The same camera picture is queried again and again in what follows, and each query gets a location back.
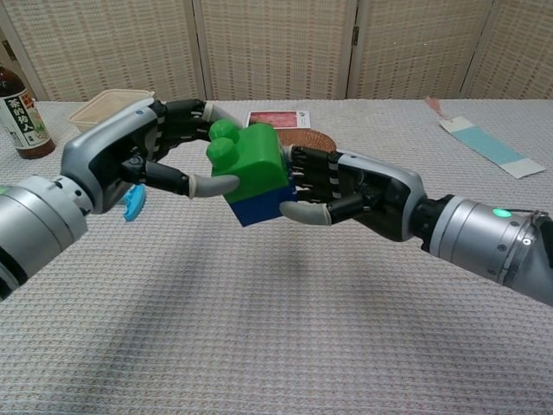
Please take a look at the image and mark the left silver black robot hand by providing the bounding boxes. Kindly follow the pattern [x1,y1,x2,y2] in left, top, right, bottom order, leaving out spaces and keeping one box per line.
[60,98,241,215]

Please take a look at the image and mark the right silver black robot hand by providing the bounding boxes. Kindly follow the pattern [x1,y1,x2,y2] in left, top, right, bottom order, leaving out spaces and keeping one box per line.
[279,145,423,243]

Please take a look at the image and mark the blue building block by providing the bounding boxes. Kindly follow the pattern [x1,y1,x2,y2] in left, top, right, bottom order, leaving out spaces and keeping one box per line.
[225,174,300,228]

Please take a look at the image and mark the green building block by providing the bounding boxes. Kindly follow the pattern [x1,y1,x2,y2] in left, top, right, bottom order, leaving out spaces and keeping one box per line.
[206,118,290,205]

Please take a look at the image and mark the beige disposable food tray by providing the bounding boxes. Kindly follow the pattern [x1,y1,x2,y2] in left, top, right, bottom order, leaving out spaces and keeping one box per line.
[68,88,155,136]

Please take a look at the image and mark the green blue toy water pump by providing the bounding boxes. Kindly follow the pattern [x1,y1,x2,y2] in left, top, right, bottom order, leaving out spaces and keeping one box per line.
[121,182,149,223]

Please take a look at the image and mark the dark tea bottle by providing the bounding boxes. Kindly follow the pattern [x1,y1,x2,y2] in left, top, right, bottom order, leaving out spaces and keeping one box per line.
[0,64,57,162]

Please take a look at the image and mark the round woven rattan coaster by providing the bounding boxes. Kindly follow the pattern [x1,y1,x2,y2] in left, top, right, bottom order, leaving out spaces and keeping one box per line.
[276,128,340,154]

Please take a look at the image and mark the light blue bookmark with tassel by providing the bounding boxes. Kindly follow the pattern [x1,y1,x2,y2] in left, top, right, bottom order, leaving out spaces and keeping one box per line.
[423,95,547,180]

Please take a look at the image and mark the red photo card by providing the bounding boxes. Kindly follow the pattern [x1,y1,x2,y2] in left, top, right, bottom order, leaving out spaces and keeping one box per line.
[245,110,313,131]

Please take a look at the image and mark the white woven tablecloth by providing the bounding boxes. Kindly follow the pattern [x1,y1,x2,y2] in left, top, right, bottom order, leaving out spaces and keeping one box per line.
[0,99,553,415]

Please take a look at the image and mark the beige woven folding screen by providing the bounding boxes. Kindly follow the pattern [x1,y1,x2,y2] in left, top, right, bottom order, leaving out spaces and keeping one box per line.
[0,0,553,102]

